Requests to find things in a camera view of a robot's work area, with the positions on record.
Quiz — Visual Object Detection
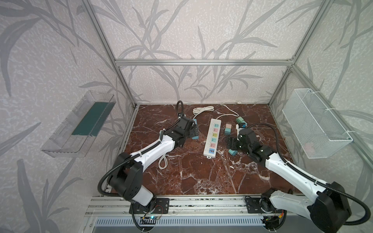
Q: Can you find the long white power strip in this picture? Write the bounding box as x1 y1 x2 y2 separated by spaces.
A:
203 118 221 158

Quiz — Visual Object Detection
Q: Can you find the long white strip cable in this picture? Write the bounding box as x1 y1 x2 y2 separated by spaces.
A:
217 104 240 120

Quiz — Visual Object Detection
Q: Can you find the teal USB power strip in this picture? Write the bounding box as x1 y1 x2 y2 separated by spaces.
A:
192 119 199 140

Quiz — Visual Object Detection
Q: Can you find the pink teal cube plug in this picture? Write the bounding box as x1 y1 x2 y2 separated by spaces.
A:
224 124 232 136

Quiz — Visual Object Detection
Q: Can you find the green double cube plug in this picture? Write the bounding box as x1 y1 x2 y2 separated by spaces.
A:
236 116 247 129

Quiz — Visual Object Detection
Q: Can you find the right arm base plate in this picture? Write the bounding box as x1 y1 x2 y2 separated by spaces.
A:
244 196 272 214

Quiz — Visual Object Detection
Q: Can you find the white wire mesh basket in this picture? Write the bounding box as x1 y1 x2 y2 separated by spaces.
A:
282 88 353 159

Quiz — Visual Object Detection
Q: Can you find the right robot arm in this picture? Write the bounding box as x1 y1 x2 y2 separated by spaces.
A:
227 123 371 233

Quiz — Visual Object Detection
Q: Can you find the white cable with plug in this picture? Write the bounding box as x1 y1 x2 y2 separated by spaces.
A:
158 153 169 170

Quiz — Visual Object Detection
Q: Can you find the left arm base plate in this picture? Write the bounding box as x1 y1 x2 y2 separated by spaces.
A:
129 198 170 214

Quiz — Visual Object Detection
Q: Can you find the aluminium cage frame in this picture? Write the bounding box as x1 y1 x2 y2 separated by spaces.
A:
81 0 373 219

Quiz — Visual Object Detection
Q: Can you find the clear plastic tray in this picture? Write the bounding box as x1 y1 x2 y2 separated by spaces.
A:
41 91 116 158

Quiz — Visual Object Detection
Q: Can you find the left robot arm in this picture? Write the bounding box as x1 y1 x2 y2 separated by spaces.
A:
97 101 198 211

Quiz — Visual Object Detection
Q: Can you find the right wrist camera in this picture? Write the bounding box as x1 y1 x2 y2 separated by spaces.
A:
236 122 247 139

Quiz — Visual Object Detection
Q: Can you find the coiled white strip cable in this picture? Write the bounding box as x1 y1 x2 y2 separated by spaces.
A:
192 105 215 119

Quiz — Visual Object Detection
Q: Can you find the aluminium front rail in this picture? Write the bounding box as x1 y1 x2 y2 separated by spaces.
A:
84 195 330 217

